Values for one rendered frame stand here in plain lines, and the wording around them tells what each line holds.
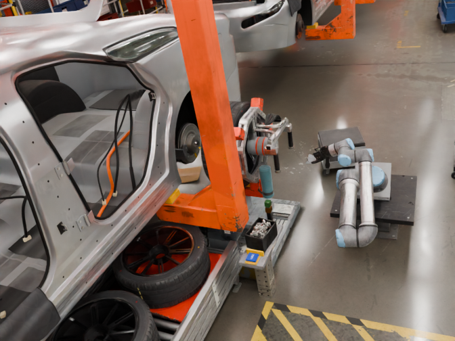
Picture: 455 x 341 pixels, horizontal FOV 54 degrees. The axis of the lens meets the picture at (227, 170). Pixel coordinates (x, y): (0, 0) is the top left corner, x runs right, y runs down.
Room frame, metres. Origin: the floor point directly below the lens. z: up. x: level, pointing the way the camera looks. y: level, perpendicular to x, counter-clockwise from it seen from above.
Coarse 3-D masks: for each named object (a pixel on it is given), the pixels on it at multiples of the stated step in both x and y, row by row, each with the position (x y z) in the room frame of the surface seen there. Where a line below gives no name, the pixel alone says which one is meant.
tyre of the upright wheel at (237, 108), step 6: (234, 102) 3.11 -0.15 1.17; (240, 102) 3.10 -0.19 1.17; (246, 102) 3.12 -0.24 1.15; (234, 108) 2.99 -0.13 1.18; (240, 108) 3.00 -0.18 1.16; (246, 108) 3.09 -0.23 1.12; (234, 114) 2.93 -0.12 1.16; (240, 114) 2.99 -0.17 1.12; (234, 120) 2.89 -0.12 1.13; (258, 120) 3.25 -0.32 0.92; (234, 126) 2.87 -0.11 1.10; (204, 156) 2.83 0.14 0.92; (258, 156) 3.16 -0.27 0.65; (204, 162) 2.83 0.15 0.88; (258, 162) 3.15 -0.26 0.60; (204, 168) 2.83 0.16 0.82
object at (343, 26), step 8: (344, 0) 6.12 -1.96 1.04; (352, 0) 6.07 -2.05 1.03; (344, 8) 6.13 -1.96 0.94; (352, 8) 6.07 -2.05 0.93; (344, 16) 6.13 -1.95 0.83; (352, 16) 6.07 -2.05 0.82; (328, 24) 6.25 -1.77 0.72; (336, 24) 6.20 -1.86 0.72; (344, 24) 6.13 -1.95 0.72; (352, 24) 6.07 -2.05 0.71; (312, 32) 6.35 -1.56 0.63; (320, 32) 6.29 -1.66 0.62; (328, 32) 6.23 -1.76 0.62; (336, 32) 6.18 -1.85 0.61; (344, 32) 6.13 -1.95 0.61; (352, 32) 6.08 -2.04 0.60
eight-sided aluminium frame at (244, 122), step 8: (248, 112) 3.02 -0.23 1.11; (256, 112) 3.04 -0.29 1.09; (240, 120) 2.90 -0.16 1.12; (248, 120) 2.89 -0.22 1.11; (264, 120) 3.18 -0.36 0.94; (264, 136) 3.22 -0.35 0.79; (240, 152) 2.75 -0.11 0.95; (240, 160) 2.79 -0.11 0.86; (264, 160) 3.08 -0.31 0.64; (256, 168) 3.02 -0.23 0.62; (248, 176) 2.76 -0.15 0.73; (256, 176) 2.92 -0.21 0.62
